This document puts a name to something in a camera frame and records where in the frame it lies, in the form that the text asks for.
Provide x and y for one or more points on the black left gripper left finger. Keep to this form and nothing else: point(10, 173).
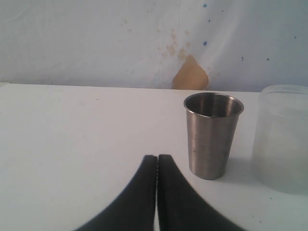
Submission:
point(134, 207)

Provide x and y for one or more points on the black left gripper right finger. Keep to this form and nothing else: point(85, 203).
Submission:
point(180, 207)

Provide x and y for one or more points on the stainless steel cup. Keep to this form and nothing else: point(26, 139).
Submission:
point(211, 123)

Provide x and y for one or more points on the translucent plastic measuring cup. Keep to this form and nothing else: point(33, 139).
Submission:
point(280, 150)

